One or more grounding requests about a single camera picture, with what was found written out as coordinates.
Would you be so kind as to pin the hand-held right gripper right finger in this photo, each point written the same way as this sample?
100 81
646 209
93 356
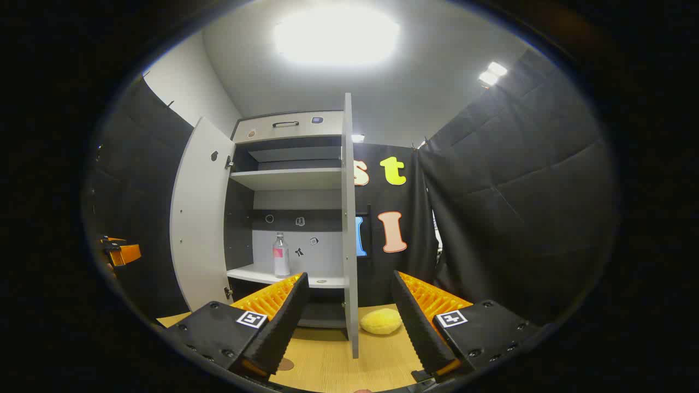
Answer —
418 322

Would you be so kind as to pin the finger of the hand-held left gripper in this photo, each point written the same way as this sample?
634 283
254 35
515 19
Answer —
129 254

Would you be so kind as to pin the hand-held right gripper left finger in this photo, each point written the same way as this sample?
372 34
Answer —
284 322

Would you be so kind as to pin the round brown coaster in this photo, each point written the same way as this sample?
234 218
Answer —
286 364

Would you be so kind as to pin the clear plastic bottle pink label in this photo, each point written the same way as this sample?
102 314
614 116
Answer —
281 259

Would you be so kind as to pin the grey cabinet door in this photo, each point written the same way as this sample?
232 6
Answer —
349 218
199 218

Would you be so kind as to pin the grey cabinet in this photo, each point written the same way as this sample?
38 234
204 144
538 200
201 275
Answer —
289 177

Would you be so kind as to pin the grey cabinet drawer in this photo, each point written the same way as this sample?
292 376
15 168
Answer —
295 126

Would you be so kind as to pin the yellow sponge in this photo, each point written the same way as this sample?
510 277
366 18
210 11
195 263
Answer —
381 322

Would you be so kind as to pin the small black block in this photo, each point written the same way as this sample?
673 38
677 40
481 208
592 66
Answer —
421 376

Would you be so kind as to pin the black backdrop cloth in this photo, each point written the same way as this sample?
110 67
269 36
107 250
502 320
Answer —
519 191

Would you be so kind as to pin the small ceiling light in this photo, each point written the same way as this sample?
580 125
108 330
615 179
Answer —
492 73

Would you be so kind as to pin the large ceiling light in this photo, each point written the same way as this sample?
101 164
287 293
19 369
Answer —
336 35

